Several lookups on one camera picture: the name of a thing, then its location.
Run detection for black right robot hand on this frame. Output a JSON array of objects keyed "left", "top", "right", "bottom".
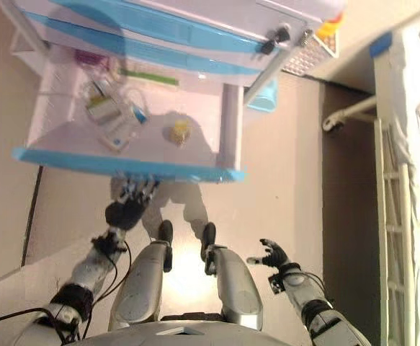
[{"left": 247, "top": 238, "right": 290, "bottom": 270}]

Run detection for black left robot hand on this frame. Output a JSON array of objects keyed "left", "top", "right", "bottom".
[{"left": 104, "top": 176, "right": 162, "bottom": 231}]

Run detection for blue fronted cart drawer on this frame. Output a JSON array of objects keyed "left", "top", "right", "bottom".
[
  {"left": 21, "top": 9, "right": 265, "bottom": 77},
  {"left": 10, "top": 43, "right": 249, "bottom": 185},
  {"left": 49, "top": 0, "right": 280, "bottom": 56}
]

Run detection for yellow medicine bottle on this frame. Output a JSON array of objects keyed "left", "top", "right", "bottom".
[{"left": 162, "top": 120, "right": 192, "bottom": 147}]

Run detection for blue white medicine box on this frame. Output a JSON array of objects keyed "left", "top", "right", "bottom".
[{"left": 99, "top": 104, "right": 150, "bottom": 153}]

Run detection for pink medicine box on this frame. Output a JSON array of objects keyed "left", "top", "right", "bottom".
[{"left": 74, "top": 49, "right": 110, "bottom": 70}]

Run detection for silver right robot leg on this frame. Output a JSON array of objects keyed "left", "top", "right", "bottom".
[{"left": 200, "top": 222, "right": 264, "bottom": 331}]

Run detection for grey robot torso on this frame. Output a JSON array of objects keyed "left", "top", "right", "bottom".
[{"left": 76, "top": 311, "right": 322, "bottom": 346}]

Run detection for long green white box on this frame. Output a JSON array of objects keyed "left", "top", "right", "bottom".
[{"left": 118, "top": 68, "right": 180, "bottom": 88}]

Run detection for white hospital bed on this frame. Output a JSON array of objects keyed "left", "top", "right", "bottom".
[{"left": 321, "top": 6, "right": 420, "bottom": 346}]

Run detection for bed caster wheel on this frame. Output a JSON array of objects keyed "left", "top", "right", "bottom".
[{"left": 321, "top": 110, "right": 348, "bottom": 133}]

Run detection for waste bin with blue lid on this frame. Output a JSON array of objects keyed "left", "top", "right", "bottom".
[{"left": 244, "top": 79, "right": 280, "bottom": 113}]

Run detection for black cart keys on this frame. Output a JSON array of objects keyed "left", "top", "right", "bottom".
[{"left": 252, "top": 24, "right": 292, "bottom": 61}]

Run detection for white medical cart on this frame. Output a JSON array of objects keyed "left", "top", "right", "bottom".
[{"left": 0, "top": 0, "right": 349, "bottom": 109}]

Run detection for yellow sharps container red lid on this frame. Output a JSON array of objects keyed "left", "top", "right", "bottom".
[{"left": 316, "top": 12, "right": 346, "bottom": 41}]

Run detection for blue tape patch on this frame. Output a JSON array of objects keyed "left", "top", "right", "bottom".
[{"left": 370, "top": 32, "right": 394, "bottom": 58}]

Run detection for black cable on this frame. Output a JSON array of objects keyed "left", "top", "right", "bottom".
[{"left": 0, "top": 240, "right": 131, "bottom": 346}]

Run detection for white wire basket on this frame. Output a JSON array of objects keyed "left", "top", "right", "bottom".
[{"left": 280, "top": 34, "right": 340, "bottom": 79}]

